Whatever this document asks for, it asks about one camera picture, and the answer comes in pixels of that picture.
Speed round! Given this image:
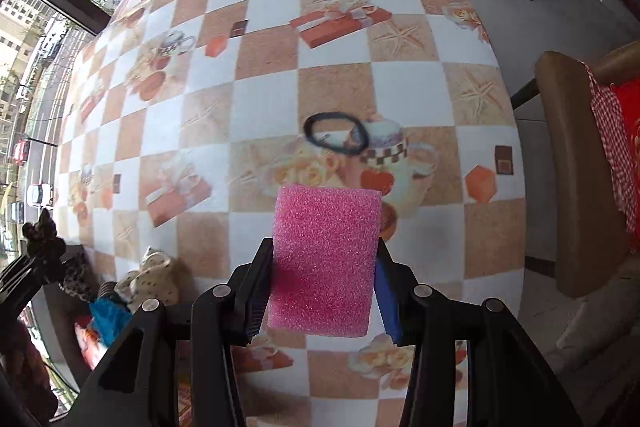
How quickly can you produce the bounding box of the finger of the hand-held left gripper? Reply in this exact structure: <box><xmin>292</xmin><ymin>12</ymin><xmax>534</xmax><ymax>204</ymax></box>
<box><xmin>0</xmin><ymin>274</ymin><xmax>48</xmax><ymax>325</ymax></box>
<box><xmin>0</xmin><ymin>254</ymin><xmax>36</xmax><ymax>288</ymax></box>

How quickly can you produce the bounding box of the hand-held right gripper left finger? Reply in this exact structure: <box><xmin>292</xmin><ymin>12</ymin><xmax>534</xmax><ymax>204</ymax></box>
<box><xmin>70</xmin><ymin>238</ymin><xmax>275</xmax><ymax>427</ymax></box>

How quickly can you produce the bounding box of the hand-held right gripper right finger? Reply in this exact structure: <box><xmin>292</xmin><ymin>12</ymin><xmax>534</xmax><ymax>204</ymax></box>
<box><xmin>374</xmin><ymin>238</ymin><xmax>583</xmax><ymax>427</ymax></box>

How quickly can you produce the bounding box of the leopard print scrunchie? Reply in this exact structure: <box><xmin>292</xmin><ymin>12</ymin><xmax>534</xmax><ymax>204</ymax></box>
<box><xmin>22</xmin><ymin>206</ymin><xmax>97</xmax><ymax>304</ymax></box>

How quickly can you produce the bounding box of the white cardboard box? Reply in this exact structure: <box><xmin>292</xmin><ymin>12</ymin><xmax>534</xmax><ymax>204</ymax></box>
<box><xmin>30</xmin><ymin>244</ymin><xmax>108</xmax><ymax>388</ymax></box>

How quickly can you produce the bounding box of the pink sponge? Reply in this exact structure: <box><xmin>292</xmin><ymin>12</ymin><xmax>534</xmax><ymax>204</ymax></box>
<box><xmin>266</xmin><ymin>184</ymin><xmax>384</xmax><ymax>339</ymax></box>

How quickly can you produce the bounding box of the teal blue fabric scrunchie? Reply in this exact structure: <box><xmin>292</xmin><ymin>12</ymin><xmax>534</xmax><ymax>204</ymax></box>
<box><xmin>89</xmin><ymin>297</ymin><xmax>134</xmax><ymax>349</ymax></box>

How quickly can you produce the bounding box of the cream satin polka-dot scrunchie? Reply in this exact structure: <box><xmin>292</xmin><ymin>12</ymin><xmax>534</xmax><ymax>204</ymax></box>
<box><xmin>114</xmin><ymin>247</ymin><xmax>182</xmax><ymax>314</ymax></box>

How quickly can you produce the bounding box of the person's left forearm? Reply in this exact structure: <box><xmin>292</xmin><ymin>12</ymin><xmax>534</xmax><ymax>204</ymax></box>
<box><xmin>0</xmin><ymin>317</ymin><xmax>58</xmax><ymax>425</ymax></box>

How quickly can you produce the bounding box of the checkered printed tablecloth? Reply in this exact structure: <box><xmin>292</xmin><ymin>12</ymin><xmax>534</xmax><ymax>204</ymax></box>
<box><xmin>52</xmin><ymin>0</ymin><xmax>526</xmax><ymax>427</ymax></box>

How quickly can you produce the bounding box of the brown wooden armchair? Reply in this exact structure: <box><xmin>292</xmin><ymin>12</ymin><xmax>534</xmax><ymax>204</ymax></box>
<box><xmin>510</xmin><ymin>39</ymin><xmax>640</xmax><ymax>300</ymax></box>

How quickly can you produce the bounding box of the red gingham cloth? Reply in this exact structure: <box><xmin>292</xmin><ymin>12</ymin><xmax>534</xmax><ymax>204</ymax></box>
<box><xmin>577</xmin><ymin>59</ymin><xmax>640</xmax><ymax>254</ymax></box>

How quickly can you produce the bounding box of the red patterned cushion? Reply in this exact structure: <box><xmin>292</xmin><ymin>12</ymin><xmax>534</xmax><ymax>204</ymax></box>
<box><xmin>612</xmin><ymin>77</ymin><xmax>640</xmax><ymax>148</ymax></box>

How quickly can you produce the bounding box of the black hair tie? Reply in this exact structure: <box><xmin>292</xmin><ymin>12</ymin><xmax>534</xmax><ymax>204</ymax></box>
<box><xmin>303</xmin><ymin>111</ymin><xmax>370</xmax><ymax>154</ymax></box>

